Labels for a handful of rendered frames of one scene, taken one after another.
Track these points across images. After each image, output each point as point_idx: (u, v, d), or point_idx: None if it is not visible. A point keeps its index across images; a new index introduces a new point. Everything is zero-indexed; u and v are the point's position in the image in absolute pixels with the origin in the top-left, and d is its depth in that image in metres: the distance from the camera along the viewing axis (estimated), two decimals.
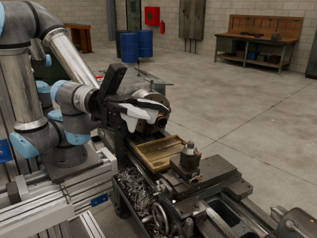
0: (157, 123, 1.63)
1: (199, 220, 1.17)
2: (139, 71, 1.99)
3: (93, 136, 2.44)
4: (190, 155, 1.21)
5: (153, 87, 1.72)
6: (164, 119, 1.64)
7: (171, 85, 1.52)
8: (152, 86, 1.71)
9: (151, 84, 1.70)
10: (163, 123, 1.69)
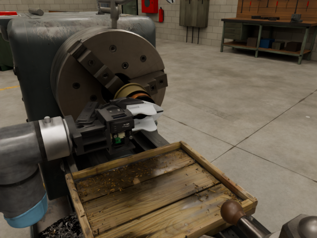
0: None
1: None
2: (99, 3, 0.92)
3: None
4: None
5: (118, 15, 0.64)
6: (147, 99, 0.56)
7: None
8: (117, 12, 0.63)
9: (114, 6, 0.62)
10: None
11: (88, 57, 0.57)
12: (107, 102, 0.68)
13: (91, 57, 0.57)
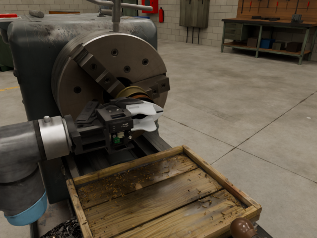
0: None
1: None
2: (100, 4, 0.91)
3: None
4: None
5: (114, 18, 0.62)
6: (146, 100, 0.55)
7: None
8: (112, 15, 0.62)
9: (112, 9, 0.63)
10: None
11: (90, 61, 0.56)
12: None
13: (93, 61, 0.56)
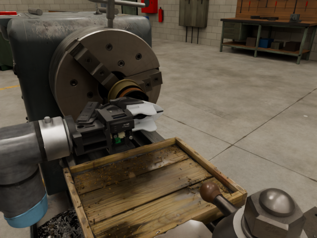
0: None
1: None
2: (96, 3, 0.94)
3: None
4: None
5: (109, 14, 0.66)
6: (139, 93, 0.58)
7: None
8: (106, 11, 0.66)
9: (106, 6, 0.66)
10: None
11: (85, 55, 0.59)
12: (104, 99, 0.70)
13: (88, 55, 0.59)
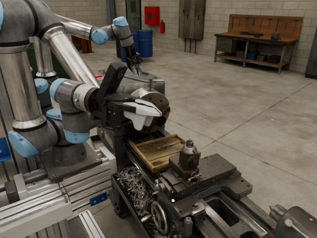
0: (155, 122, 1.63)
1: (198, 219, 1.17)
2: None
3: (93, 136, 2.44)
4: (189, 154, 1.21)
5: (150, 86, 1.71)
6: (162, 117, 1.63)
7: None
8: (149, 85, 1.71)
9: (149, 82, 1.71)
10: (162, 122, 1.68)
11: None
12: None
13: None
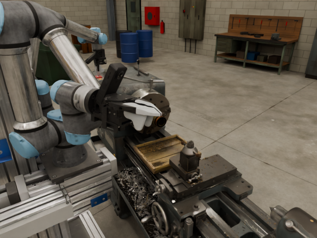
0: (156, 123, 1.63)
1: (199, 220, 1.17)
2: (138, 71, 1.99)
3: (93, 136, 2.44)
4: (190, 155, 1.21)
5: (150, 87, 1.71)
6: (163, 118, 1.63)
7: None
8: (149, 85, 1.71)
9: (149, 83, 1.71)
10: (162, 122, 1.68)
11: None
12: None
13: None
